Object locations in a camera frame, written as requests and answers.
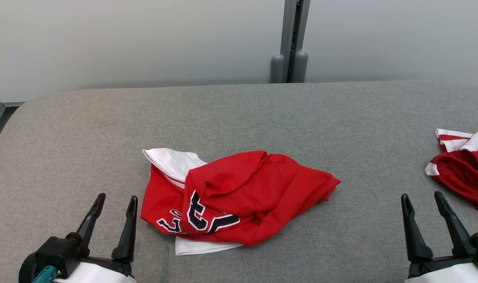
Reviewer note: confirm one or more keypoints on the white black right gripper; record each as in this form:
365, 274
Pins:
447, 273

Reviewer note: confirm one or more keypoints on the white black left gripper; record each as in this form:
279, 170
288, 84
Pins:
101, 273

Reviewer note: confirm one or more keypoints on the red shorts with white stripes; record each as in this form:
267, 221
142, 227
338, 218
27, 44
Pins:
467, 177

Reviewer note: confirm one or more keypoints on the red jersey with number print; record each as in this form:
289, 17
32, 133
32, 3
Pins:
262, 188

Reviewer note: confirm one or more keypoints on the grey fabric sofa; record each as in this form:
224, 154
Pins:
242, 118

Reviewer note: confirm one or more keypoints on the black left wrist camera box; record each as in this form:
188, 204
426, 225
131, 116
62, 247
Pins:
56, 251

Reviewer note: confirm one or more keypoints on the grey partition frame post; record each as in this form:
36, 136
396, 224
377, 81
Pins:
290, 31

